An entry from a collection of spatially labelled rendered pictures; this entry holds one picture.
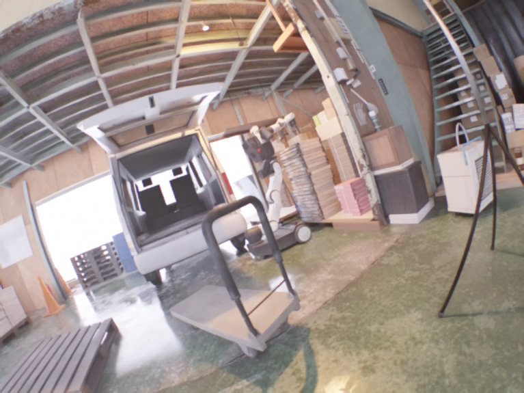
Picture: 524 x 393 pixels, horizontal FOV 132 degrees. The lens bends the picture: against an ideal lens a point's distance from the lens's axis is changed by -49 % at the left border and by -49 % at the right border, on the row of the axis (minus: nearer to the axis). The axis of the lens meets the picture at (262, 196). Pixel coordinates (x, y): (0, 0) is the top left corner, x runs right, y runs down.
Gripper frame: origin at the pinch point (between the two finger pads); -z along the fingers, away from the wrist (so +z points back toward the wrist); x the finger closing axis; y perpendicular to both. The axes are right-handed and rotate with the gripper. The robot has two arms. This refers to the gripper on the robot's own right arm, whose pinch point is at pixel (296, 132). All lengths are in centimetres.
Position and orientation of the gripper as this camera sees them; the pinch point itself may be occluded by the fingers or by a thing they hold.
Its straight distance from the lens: 291.1
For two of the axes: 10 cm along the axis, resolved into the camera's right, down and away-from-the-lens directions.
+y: -8.5, 3.4, -3.9
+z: -3.5, -9.4, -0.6
